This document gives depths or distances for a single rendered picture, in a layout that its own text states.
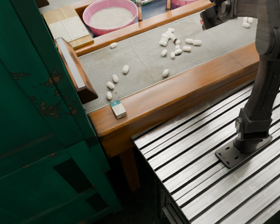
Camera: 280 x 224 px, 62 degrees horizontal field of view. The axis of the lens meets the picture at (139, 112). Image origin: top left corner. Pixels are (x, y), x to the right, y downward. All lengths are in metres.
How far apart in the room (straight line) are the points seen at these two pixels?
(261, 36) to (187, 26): 0.59
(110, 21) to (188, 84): 0.55
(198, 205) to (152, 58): 0.57
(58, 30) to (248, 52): 0.81
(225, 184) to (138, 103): 0.38
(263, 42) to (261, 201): 0.45
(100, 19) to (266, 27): 0.84
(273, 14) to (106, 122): 0.53
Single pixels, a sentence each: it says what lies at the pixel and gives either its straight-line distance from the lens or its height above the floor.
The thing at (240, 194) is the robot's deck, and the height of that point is 0.67.
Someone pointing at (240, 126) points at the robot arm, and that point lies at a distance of 0.74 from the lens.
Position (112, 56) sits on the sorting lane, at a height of 0.74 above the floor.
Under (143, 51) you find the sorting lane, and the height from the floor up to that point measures 0.74.
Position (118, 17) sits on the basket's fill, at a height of 0.73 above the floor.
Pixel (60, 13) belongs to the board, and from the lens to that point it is 1.29.
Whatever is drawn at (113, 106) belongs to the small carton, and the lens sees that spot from 0.78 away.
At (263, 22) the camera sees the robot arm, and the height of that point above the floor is 1.08.
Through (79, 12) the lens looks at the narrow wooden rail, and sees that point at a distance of 1.33.
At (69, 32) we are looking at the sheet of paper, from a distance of 1.13.
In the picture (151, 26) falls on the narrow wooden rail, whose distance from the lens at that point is 1.12.
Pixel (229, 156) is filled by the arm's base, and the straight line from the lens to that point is 0.82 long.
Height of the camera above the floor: 1.40
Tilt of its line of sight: 55 degrees down
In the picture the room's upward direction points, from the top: 7 degrees counter-clockwise
